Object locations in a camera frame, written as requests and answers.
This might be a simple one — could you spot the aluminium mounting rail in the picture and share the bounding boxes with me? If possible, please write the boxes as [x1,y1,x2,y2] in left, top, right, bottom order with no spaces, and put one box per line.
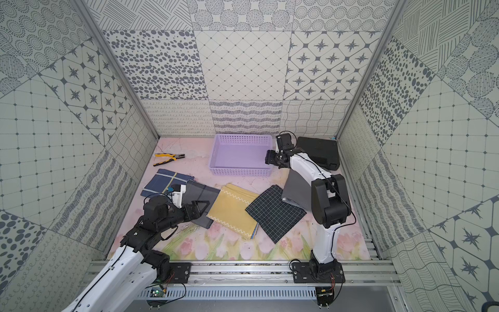
[79,259,402,287]

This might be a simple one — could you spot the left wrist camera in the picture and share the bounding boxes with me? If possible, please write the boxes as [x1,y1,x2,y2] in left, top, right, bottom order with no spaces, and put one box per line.
[168,185,186,209]

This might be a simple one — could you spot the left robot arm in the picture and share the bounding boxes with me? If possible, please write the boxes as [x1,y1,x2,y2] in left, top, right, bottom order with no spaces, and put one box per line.
[66,194,208,311]

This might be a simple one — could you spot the white vented cable duct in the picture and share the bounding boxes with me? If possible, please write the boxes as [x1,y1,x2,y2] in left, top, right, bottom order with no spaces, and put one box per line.
[137,285,317,301]

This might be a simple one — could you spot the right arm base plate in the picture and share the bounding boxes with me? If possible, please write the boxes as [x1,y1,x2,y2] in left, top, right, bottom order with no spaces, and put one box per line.
[290,260,346,283]

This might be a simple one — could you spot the dark grey plaid pillowcase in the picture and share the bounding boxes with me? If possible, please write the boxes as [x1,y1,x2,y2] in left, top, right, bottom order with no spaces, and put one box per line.
[182,180,220,229]

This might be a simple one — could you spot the purple plastic basket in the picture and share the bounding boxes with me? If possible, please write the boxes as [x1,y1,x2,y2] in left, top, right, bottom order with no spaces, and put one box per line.
[209,134,274,177]

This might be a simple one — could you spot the black grid pillowcase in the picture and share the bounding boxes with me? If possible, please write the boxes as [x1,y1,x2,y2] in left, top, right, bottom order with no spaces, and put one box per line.
[245,185,306,244]

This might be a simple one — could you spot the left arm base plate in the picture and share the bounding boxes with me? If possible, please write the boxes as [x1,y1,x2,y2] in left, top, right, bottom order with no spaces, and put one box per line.
[154,262,192,284]

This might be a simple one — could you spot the yellow handled pliers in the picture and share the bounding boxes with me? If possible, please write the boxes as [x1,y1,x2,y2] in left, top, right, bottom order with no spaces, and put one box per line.
[153,153,185,166]

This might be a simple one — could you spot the yellow zigzag pillowcase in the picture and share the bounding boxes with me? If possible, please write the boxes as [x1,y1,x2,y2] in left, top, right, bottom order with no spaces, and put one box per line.
[207,184,259,239]

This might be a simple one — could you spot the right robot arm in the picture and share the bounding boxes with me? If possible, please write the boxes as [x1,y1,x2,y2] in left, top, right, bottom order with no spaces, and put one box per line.
[265,148,352,279]

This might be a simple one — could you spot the black plastic tool case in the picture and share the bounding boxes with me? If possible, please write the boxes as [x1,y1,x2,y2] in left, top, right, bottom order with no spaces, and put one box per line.
[296,136,340,171]

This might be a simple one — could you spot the plain grey pillowcase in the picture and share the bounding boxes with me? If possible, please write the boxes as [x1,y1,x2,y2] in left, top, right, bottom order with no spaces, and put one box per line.
[281,169,311,212]

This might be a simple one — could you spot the navy striped folded cloth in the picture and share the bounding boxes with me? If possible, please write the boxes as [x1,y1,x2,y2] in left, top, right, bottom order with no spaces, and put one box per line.
[140,169,195,197]

